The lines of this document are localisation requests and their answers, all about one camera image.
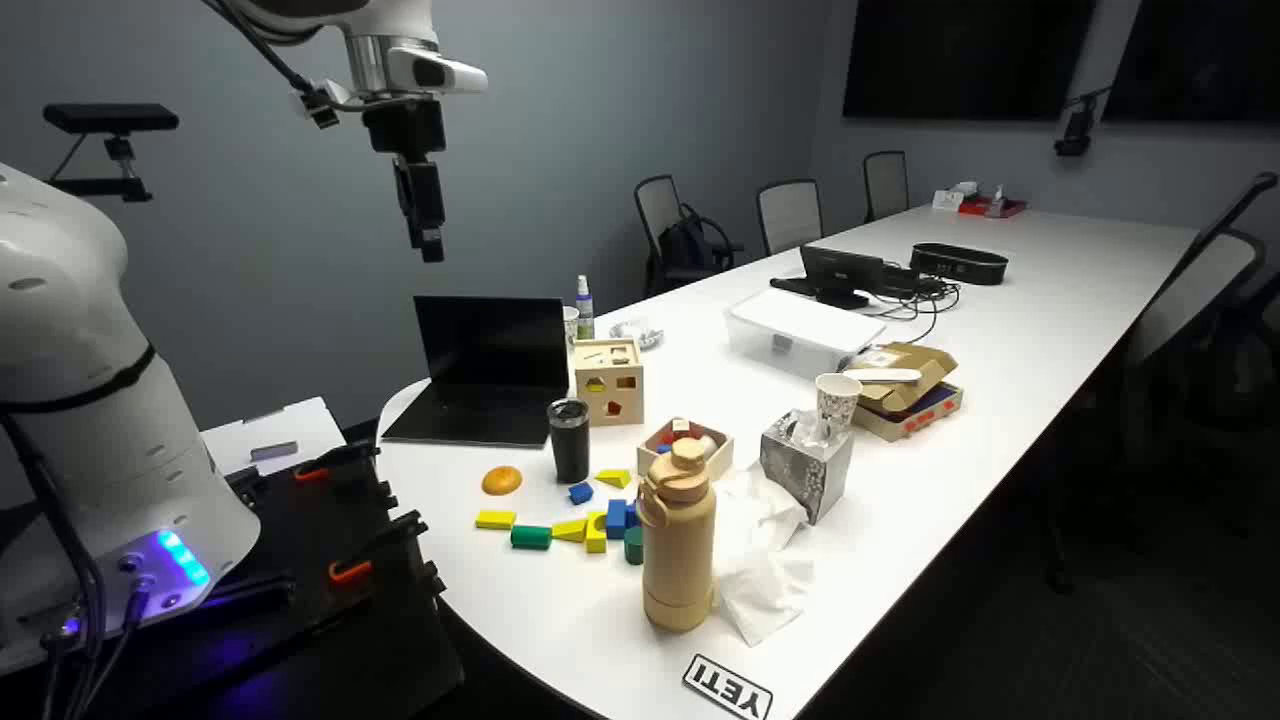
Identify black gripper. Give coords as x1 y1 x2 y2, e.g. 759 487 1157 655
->
363 102 443 266

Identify blue square block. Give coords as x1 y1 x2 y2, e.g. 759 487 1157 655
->
606 501 642 540

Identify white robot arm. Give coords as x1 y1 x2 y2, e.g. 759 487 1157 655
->
0 0 489 670

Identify wooden shape sorter box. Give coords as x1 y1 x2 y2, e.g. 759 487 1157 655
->
573 340 643 423

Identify orange round block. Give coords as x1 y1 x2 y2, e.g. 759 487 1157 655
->
479 463 526 496

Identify yellow rectangular block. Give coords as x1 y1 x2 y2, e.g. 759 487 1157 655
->
475 507 516 531

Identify blue small round block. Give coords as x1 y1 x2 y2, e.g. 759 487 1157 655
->
570 479 594 505

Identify yellow block near tumbler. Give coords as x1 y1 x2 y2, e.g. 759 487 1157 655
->
598 467 631 487

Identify green cylinder block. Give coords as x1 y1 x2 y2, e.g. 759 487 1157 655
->
508 523 552 552

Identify yellow triangle block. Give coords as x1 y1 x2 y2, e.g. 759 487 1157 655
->
552 512 609 557

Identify teal green block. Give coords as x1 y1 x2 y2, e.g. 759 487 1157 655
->
626 523 643 566

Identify white flat box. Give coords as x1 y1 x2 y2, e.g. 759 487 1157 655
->
725 289 885 371

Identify grey tissue box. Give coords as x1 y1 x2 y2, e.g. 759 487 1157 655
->
759 408 854 519

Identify open cardboard box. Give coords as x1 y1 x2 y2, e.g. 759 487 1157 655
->
844 344 964 441

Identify black open laptop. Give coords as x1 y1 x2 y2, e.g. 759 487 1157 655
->
389 297 570 448

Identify small spray bottle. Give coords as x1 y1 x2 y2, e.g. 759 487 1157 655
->
573 274 598 340

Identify white papers on stand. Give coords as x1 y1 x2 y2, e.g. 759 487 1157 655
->
206 395 346 476

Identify black tumbler cup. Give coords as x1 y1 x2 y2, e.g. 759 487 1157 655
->
547 395 590 485

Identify office chair with backpack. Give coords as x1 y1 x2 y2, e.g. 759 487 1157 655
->
631 175 737 297

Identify wooden tray with blocks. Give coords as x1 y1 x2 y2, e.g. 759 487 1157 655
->
638 417 732 479

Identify grey middle office chair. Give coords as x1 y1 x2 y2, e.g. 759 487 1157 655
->
758 181 824 251

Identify grey office chair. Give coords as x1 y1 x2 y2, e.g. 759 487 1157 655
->
864 154 910 221
758 181 824 251

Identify orange clamp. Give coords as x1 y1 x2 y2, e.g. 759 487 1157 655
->
327 562 372 587

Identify tan water bottle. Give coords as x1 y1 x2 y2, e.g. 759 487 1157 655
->
638 476 717 631

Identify black monitor device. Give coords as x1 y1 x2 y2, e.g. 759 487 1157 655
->
772 249 948 307

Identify white paper cup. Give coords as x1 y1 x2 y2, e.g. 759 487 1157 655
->
815 371 860 434

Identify grey far office chair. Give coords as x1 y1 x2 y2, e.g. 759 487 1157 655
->
864 154 910 221

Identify white crumpled tissue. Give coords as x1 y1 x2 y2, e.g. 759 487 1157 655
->
711 467 815 645

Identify red items on table end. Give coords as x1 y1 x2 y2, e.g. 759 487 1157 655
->
932 181 1024 221

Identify Yeti sticker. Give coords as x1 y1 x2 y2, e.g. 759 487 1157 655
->
681 653 772 720

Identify right side office chair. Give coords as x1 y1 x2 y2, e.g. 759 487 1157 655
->
1052 174 1280 593

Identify black camera on stand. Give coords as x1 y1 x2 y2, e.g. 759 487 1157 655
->
45 104 181 204

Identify wall mounted black screen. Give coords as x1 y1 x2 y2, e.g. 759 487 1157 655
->
844 0 1098 122

